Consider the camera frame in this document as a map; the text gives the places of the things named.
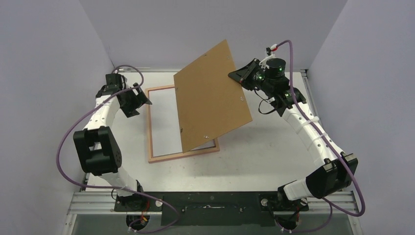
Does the landscape photo print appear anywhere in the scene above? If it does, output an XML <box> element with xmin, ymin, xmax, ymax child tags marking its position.
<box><xmin>150</xmin><ymin>87</ymin><xmax>215</xmax><ymax>157</ymax></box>

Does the brown cardboard backing board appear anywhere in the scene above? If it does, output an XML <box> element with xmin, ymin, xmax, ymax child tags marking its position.
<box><xmin>173</xmin><ymin>40</ymin><xmax>253</xmax><ymax>152</ymax></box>

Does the pink wooden picture frame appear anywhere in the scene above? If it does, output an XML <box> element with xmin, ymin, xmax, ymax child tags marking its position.
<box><xmin>146</xmin><ymin>85</ymin><xmax>220</xmax><ymax>164</ymax></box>

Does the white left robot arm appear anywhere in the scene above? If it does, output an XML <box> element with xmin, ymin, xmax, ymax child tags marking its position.
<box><xmin>73</xmin><ymin>73</ymin><xmax>152</xmax><ymax>211</ymax></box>

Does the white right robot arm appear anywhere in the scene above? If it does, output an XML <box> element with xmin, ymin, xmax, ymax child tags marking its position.
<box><xmin>228</xmin><ymin>58</ymin><xmax>358</xmax><ymax>210</ymax></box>

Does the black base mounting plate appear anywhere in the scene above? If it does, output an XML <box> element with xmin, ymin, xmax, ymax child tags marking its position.
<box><xmin>114</xmin><ymin>191</ymin><xmax>309</xmax><ymax>230</ymax></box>

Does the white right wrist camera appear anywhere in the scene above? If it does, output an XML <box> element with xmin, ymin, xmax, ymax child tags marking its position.
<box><xmin>259</xmin><ymin>44</ymin><xmax>278</xmax><ymax>70</ymax></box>

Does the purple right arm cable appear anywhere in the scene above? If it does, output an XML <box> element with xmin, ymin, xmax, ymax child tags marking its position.
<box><xmin>274</xmin><ymin>39</ymin><xmax>367</xmax><ymax>234</ymax></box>

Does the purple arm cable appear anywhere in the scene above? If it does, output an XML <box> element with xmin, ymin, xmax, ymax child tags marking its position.
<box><xmin>274</xmin><ymin>39</ymin><xmax>367</xmax><ymax>234</ymax></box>
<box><xmin>56</xmin><ymin>65</ymin><xmax>180</xmax><ymax>234</ymax></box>

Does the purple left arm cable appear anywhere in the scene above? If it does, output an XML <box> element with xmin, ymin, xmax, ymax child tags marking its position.
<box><xmin>56</xmin><ymin>65</ymin><xmax>180</xmax><ymax>234</ymax></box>

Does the aluminium front rail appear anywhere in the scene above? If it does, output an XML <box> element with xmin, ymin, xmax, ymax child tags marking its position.
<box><xmin>68</xmin><ymin>191</ymin><xmax>359</xmax><ymax>214</ymax></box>

